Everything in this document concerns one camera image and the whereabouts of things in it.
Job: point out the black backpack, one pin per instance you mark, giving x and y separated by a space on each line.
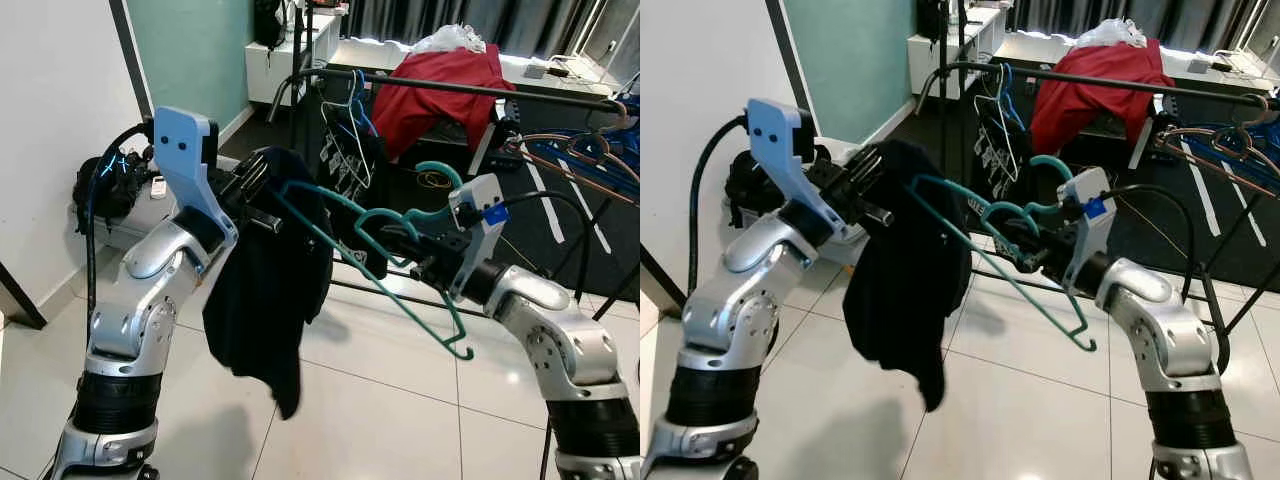
110 190
755 190

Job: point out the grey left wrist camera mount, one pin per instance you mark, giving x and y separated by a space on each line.
775 135
185 150

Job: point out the green plastic hanger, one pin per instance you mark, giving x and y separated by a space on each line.
1050 160
440 166

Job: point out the red cloth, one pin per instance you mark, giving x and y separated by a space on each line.
1090 95
440 100

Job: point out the dark window curtain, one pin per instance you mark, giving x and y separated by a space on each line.
1060 15
400 18

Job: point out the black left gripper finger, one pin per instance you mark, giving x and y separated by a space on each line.
865 163
255 167
876 175
268 178

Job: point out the dark navy garment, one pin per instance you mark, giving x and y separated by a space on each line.
905 290
265 300

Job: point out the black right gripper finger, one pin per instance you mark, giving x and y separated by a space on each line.
400 254
396 238
1017 232
1020 247

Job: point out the white plastic bag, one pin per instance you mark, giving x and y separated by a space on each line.
450 40
1110 34

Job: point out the black metal clothes rack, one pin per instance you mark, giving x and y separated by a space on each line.
450 88
1100 80

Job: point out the white shelf unit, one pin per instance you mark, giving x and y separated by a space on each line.
275 75
935 60

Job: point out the white window ledge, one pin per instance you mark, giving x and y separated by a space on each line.
540 72
1200 68

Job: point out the black bag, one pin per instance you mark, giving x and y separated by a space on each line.
932 18
270 22

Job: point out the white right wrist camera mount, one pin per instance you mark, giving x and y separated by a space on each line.
475 200
1085 190

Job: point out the blue plastic hanger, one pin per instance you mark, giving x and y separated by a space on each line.
1008 90
362 100

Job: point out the black and white machine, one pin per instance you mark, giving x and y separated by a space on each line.
1145 145
485 150

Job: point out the white plastic hanger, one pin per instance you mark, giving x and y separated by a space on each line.
990 100
345 105

